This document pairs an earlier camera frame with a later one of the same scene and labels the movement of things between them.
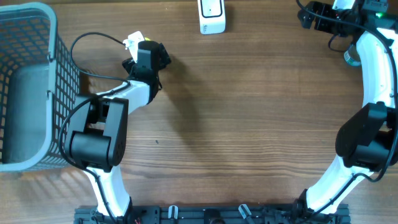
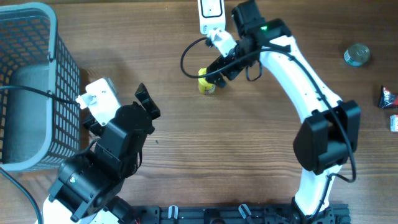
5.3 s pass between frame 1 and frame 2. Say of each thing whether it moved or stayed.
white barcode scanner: stayed
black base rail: stayed
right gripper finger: moved
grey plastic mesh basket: stayed
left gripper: moved
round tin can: stayed
